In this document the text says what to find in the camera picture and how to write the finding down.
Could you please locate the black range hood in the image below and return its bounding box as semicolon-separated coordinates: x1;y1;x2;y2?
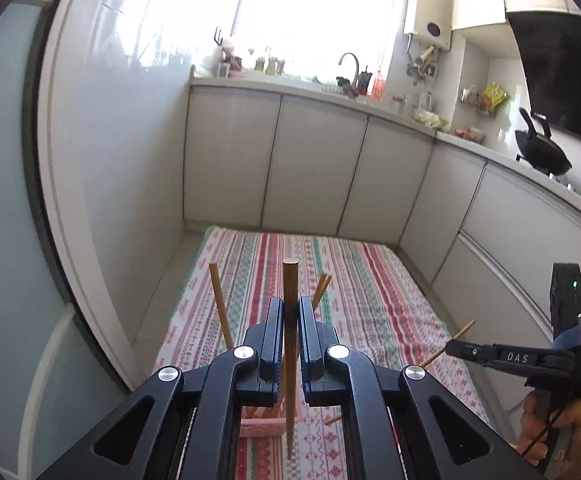
505;10;581;142

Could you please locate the black wok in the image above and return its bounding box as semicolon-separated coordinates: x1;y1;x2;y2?
515;107;574;176

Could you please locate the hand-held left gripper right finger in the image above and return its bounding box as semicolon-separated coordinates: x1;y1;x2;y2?
298;296;546;480

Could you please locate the clear glass jar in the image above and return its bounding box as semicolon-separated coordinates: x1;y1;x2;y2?
413;91;434;121

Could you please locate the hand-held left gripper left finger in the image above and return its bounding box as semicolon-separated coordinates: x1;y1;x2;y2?
35;297;286;480

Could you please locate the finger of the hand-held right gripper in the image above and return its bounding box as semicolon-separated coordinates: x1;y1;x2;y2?
445;339;555;372

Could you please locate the person's right hand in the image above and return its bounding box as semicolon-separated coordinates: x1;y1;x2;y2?
517;391;581;468

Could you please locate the striped patterned tablecloth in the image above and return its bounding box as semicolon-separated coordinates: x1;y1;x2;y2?
153;225;516;480

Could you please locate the white kitchen base cabinet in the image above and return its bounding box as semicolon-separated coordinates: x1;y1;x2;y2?
398;142;581;361
183;85;436;248

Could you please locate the yellow green food packet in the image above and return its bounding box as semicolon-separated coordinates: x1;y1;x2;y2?
479;82;512;111

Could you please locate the kitchen window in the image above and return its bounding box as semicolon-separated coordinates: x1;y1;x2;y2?
120;0;402;81

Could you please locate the curved sink faucet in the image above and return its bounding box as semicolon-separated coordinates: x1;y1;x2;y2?
339;52;361;87

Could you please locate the frosted glass sliding door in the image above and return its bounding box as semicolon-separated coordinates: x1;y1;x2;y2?
0;0;136;480

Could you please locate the white water heater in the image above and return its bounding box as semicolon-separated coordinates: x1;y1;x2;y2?
403;0;454;52

